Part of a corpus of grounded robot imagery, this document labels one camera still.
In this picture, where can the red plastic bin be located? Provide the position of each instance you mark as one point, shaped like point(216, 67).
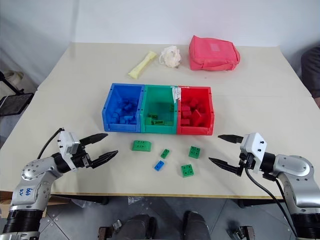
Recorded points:
point(208, 120)

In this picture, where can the black folding stand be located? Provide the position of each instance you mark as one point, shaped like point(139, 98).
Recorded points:
point(15, 101)

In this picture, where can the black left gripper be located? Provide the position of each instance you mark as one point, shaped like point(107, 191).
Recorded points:
point(81, 157)

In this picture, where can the green plastic bin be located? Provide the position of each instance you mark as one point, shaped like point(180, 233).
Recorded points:
point(157, 105)

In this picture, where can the long blue brick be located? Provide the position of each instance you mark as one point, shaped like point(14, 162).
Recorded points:
point(128, 120)

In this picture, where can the dark rounded shape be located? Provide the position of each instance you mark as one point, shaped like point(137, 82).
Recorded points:
point(137, 227)
point(197, 226)

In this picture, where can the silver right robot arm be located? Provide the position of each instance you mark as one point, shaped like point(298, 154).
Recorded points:
point(297, 180)

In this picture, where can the pink fabric bag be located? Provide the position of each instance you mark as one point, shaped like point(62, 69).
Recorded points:
point(212, 53)

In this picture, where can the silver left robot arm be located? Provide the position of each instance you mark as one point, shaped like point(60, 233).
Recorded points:
point(37, 172)

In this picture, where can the long green comb brick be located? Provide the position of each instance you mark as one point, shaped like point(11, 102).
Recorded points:
point(158, 122)

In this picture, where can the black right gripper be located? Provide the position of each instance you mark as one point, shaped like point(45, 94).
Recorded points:
point(246, 161)

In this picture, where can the yellow elongated toy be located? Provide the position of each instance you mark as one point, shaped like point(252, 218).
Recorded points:
point(142, 64)

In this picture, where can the small narrow green brick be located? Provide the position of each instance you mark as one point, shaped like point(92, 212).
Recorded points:
point(165, 153)

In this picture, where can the small blue brick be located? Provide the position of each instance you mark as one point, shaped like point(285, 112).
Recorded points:
point(159, 165)

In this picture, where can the white tape strip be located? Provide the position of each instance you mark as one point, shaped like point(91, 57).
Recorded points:
point(175, 93)

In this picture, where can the square green brick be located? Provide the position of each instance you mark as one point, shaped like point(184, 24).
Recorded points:
point(188, 171)
point(194, 152)

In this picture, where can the wide green arched brick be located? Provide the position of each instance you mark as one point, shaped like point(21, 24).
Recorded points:
point(142, 146)

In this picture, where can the rounded blue brick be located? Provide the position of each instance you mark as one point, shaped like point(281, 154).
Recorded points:
point(116, 117)

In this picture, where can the crumpled white cloth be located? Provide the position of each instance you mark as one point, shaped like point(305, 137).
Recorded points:
point(171, 56)

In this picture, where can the large red slanted brick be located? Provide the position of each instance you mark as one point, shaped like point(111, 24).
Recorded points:
point(197, 118)

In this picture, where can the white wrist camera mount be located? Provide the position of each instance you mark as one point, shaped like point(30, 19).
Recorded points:
point(255, 147)
point(66, 143)

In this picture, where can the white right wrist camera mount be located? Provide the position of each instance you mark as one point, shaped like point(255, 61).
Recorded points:
point(255, 147)

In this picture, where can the bystander in dark clothes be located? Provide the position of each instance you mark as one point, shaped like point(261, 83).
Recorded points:
point(312, 75)

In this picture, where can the clear plastic bag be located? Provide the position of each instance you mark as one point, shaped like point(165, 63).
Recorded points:
point(136, 200)

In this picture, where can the small dark green brick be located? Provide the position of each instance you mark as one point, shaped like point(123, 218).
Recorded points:
point(171, 107)

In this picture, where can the blue plastic bin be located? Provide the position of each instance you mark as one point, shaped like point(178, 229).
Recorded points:
point(113, 100)

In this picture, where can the flat red brick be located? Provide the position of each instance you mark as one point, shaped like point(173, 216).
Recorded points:
point(185, 122)

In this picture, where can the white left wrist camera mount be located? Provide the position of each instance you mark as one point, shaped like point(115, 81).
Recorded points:
point(66, 143)

